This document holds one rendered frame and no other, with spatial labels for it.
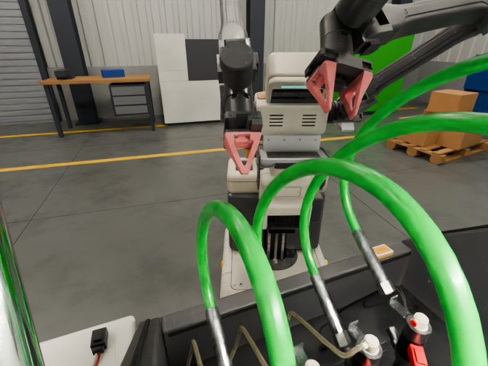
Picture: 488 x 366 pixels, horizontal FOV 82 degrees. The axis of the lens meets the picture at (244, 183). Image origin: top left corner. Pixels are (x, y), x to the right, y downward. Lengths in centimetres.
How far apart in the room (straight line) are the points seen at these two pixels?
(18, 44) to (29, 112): 120
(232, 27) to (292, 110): 49
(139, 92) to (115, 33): 161
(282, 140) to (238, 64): 62
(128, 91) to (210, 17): 241
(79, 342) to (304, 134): 93
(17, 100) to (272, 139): 622
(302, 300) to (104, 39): 617
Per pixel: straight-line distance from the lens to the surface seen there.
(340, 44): 57
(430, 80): 36
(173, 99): 544
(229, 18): 70
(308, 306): 72
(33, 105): 688
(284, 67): 103
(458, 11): 84
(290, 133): 112
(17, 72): 685
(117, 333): 57
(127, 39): 647
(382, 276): 46
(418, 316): 44
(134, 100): 522
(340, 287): 74
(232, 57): 52
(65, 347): 59
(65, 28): 619
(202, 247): 35
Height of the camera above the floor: 142
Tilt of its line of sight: 27 degrees down
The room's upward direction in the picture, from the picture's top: straight up
